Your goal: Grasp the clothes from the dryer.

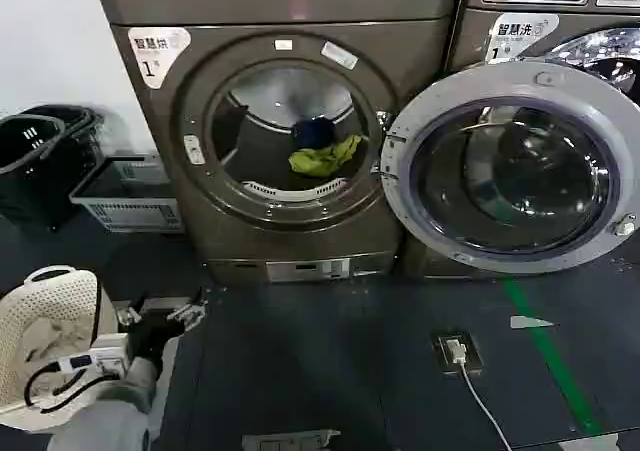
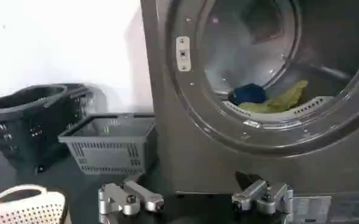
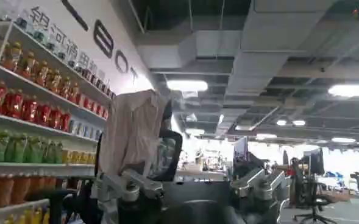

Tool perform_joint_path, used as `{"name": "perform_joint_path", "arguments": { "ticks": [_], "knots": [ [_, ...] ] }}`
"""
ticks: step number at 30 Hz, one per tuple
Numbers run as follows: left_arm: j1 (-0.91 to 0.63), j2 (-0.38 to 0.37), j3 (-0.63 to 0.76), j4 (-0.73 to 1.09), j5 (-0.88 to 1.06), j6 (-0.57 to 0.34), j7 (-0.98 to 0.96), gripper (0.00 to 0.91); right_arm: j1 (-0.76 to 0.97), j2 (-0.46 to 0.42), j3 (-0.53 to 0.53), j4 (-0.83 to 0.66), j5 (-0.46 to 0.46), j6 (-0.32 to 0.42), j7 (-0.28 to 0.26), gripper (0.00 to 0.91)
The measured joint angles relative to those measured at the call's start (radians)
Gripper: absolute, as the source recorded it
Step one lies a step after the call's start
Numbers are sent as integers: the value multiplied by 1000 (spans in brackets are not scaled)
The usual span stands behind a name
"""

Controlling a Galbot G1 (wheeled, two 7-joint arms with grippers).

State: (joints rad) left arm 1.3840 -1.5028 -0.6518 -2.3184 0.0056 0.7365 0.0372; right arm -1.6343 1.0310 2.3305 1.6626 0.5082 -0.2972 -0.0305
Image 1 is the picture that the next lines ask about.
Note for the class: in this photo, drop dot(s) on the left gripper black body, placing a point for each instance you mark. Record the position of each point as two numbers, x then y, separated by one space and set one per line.
150 336

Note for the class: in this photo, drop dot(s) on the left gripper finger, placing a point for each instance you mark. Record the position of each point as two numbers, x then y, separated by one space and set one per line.
131 313
189 313

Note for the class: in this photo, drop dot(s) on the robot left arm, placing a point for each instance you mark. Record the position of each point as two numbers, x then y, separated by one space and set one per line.
110 411

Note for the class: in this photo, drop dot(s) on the beige clothes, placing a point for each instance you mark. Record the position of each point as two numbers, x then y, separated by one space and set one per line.
55 338

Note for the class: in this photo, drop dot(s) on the white perforated laundry basket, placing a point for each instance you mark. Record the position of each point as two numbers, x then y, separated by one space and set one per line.
45 296

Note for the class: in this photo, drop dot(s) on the grey slotted plastic basket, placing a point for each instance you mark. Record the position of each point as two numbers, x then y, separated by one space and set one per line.
125 211

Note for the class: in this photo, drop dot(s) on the grey dryer with round opening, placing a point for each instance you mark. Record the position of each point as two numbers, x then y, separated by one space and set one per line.
150 136

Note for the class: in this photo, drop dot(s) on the black plastic basket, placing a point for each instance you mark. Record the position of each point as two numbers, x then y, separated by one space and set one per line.
20 171
82 126

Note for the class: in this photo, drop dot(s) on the yellow-green garment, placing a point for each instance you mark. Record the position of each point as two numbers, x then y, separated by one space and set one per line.
320 160

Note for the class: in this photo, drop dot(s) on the dark blue garment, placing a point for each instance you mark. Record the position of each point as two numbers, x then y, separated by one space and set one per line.
312 132

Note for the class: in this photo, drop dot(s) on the white plug adapter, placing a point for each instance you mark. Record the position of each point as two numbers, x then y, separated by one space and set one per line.
456 351

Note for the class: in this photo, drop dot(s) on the floor socket box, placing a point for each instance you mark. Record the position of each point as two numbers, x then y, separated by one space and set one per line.
457 351

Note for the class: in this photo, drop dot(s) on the grey arrow floor sticker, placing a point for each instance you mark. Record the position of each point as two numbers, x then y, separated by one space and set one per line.
532 322

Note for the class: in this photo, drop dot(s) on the round glass dryer door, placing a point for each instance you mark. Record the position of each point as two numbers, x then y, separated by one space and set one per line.
510 166

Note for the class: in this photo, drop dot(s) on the green floor tape line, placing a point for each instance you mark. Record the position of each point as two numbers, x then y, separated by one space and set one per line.
550 351

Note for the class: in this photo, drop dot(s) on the grey washing machine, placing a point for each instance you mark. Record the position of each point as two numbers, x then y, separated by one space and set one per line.
472 36

